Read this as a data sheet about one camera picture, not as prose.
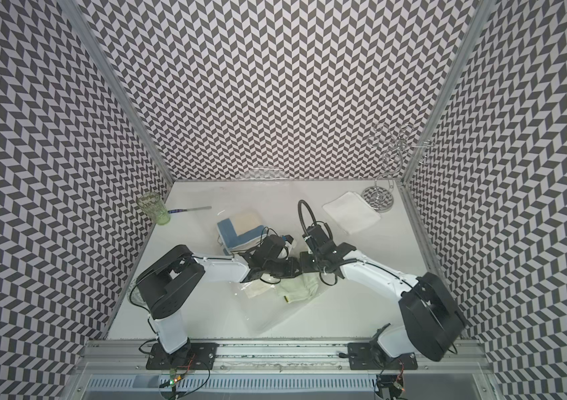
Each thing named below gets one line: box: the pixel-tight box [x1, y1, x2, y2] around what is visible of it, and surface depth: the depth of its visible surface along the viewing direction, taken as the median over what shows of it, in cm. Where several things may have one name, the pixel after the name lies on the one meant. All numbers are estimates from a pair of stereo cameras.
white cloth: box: [322, 191, 382, 235], surface depth 108 cm
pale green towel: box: [276, 275, 319, 305], surface depth 84 cm
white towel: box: [240, 280, 276, 300], surface depth 86 cm
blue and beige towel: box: [216, 210, 267, 255], surface depth 100 cm
